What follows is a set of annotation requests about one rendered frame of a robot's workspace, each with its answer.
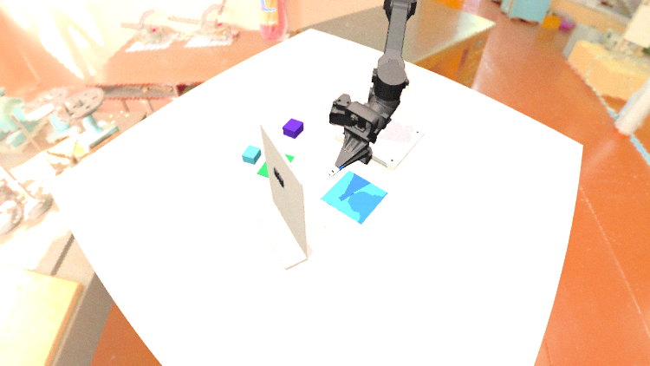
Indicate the beige panel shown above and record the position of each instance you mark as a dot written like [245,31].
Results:
[283,220]

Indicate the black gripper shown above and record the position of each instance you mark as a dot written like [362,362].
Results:
[372,118]

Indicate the light blue square mat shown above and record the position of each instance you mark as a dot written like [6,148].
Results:
[354,196]

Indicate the light blue cube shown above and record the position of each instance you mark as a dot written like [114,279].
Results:
[251,154]

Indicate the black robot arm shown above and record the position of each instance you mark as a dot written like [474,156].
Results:
[390,77]

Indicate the purple cube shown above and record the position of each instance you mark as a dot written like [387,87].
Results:
[293,128]

